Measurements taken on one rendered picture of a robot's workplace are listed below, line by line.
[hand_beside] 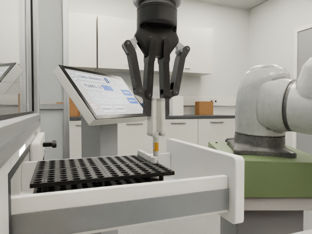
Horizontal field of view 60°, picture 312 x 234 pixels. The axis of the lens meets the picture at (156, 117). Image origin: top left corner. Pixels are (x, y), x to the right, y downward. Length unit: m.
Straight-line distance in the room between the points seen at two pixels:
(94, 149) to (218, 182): 0.99
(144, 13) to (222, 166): 0.30
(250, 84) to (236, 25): 4.43
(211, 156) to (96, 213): 0.23
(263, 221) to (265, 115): 0.31
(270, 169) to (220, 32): 4.35
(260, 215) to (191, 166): 0.37
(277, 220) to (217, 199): 0.47
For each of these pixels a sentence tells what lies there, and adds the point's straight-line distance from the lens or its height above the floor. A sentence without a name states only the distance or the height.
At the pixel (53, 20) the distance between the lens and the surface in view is 2.17.
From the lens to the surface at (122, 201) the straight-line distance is 0.41.
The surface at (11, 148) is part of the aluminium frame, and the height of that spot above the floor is 0.96.
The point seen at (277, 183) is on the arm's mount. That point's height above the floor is 0.80.
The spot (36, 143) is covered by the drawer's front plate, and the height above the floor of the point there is 0.93.
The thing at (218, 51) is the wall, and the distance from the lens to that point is 4.96.
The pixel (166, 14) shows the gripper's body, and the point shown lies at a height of 1.17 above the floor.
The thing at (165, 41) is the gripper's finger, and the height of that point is 1.13.
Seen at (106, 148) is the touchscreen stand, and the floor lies 0.80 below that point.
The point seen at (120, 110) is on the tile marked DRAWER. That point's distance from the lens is 1.35.
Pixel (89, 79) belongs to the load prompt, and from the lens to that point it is 1.36.
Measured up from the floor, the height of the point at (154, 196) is 0.88.
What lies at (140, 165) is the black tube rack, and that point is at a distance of 0.51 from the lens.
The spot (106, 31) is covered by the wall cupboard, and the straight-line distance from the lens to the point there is 3.90.
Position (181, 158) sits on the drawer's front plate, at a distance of 0.63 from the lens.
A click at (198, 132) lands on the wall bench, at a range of 3.86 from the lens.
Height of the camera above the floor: 1.01
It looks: 2 degrees down
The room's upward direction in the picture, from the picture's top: straight up
